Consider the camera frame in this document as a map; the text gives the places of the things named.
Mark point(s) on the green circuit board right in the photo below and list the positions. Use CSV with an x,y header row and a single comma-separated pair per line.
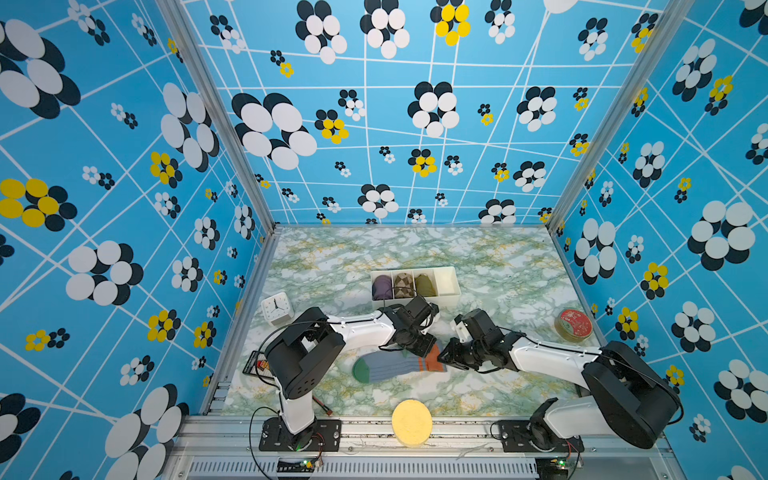
x,y
552,469

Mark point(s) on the green circuit board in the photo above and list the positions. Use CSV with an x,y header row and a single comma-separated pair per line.
x,y
552,469
299,466

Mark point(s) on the purple rolled sock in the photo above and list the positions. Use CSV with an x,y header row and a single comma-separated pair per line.
x,y
382,288

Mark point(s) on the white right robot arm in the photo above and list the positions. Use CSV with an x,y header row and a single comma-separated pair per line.
x,y
625,398

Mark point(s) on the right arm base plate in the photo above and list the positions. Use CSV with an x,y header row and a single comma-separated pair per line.
x,y
520,436

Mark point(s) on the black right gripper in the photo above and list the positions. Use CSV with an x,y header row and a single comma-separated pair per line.
x,y
452,354

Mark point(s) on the aluminium corner post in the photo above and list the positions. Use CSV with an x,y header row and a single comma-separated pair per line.
x,y
669,23
175,18

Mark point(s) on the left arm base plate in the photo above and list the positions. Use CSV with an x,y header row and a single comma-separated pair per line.
x,y
323,435

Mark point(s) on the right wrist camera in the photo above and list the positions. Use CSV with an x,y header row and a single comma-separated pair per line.
x,y
460,330

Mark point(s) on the yellow round sponge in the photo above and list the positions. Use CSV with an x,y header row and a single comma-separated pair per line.
x,y
412,423

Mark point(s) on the aluminium corner post right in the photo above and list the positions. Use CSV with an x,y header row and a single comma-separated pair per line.
x,y
669,23

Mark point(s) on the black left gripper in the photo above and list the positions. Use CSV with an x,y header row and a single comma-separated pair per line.
x,y
430,340

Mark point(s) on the green circuit board left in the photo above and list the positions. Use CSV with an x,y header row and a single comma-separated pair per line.
x,y
299,466

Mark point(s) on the olive green rolled sock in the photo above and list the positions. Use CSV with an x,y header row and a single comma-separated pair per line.
x,y
425,285

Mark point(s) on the white square alarm clock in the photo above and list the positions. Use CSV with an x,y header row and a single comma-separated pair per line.
x,y
277,309

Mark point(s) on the aluminium corner post left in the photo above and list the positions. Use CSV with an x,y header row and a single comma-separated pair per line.
x,y
175,18

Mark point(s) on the grey blue striped sock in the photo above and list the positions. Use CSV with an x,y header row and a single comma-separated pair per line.
x,y
380,366

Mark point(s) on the white divided storage box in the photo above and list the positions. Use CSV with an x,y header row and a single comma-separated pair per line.
x,y
438,285

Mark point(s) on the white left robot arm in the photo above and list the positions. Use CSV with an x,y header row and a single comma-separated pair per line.
x,y
300,354

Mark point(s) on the aluminium front rail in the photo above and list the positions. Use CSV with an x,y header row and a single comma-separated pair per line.
x,y
458,448

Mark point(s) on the brown argyle rolled sock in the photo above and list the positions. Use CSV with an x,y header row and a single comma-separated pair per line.
x,y
404,286

